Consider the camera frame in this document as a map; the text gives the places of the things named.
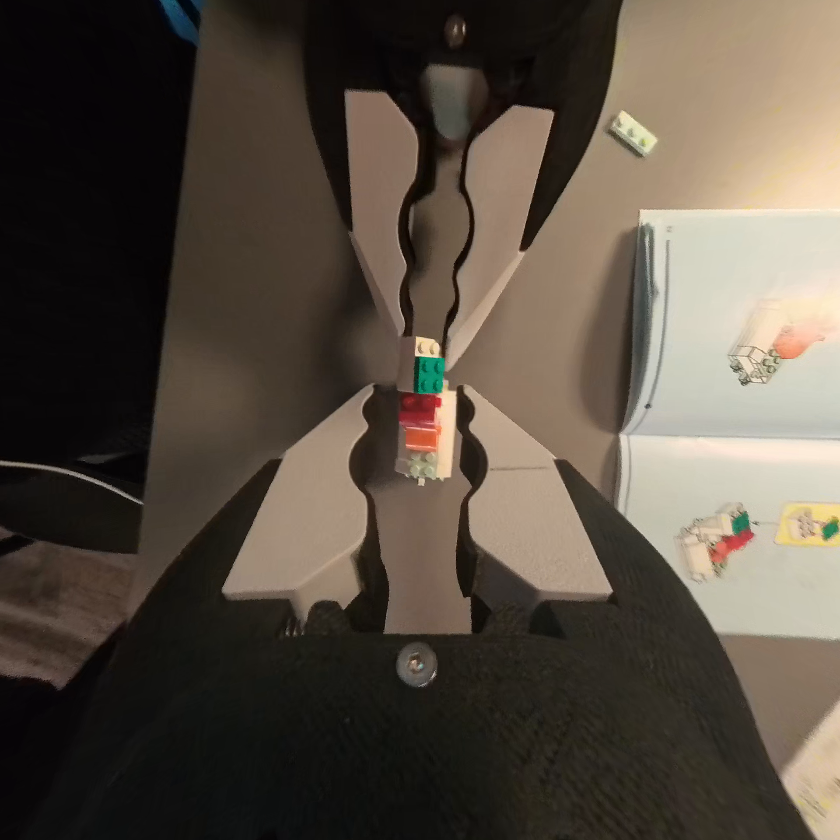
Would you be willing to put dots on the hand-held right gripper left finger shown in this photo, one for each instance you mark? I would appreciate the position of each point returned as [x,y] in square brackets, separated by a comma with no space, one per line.
[295,531]

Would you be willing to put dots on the teal and white lego brick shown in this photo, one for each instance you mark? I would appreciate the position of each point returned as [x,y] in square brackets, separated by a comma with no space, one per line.
[428,375]

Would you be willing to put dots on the red and white lego build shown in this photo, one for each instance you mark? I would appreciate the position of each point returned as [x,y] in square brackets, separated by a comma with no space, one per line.
[420,436]

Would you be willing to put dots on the pale blue instruction booklet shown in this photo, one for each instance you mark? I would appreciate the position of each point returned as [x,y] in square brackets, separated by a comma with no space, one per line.
[722,394]

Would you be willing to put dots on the pale green lego plate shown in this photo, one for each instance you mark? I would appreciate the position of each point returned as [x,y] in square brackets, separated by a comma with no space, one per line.
[633,133]

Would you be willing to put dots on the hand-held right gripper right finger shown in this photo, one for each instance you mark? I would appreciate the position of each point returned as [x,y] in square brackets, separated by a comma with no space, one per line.
[538,531]

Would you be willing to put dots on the small white instruction booklet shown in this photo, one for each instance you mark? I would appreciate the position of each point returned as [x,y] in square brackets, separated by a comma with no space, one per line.
[817,781]

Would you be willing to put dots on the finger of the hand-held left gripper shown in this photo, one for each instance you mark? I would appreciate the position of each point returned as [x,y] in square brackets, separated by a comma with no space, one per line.
[505,190]
[377,170]

